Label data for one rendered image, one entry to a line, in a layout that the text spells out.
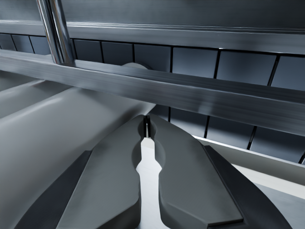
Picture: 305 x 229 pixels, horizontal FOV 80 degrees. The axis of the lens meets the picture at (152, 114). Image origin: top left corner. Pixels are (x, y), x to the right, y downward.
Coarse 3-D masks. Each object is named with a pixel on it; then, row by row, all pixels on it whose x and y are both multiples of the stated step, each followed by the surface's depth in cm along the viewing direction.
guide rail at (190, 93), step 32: (0, 64) 13; (32, 64) 11; (64, 64) 10; (96, 64) 10; (128, 96) 9; (160, 96) 8; (192, 96) 8; (224, 96) 7; (256, 96) 6; (288, 96) 6; (288, 128) 6
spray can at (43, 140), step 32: (128, 64) 17; (64, 96) 11; (96, 96) 12; (0, 128) 8; (32, 128) 8; (64, 128) 9; (96, 128) 11; (0, 160) 7; (32, 160) 8; (64, 160) 9; (0, 192) 7; (32, 192) 8; (0, 224) 7
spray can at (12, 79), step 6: (0, 72) 16; (6, 72) 16; (0, 78) 15; (6, 78) 16; (12, 78) 16; (18, 78) 16; (24, 78) 17; (30, 78) 17; (36, 78) 17; (0, 84) 15; (6, 84) 15; (12, 84) 16; (18, 84) 16; (0, 90) 15
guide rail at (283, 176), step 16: (144, 144) 17; (208, 144) 16; (240, 160) 14; (256, 160) 14; (272, 160) 14; (256, 176) 13; (272, 176) 13; (288, 176) 13; (304, 176) 13; (288, 192) 13; (304, 192) 12
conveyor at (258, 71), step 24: (0, 48) 27; (24, 48) 24; (48, 48) 22; (72, 48) 20; (96, 48) 19; (120, 48) 18; (144, 48) 16; (168, 48) 15; (192, 48) 15; (192, 72) 16; (216, 72) 15; (240, 72) 14; (264, 72) 13; (288, 72) 12; (168, 120) 19; (192, 120) 18; (216, 120) 17; (240, 144) 17; (264, 144) 16; (288, 144) 15
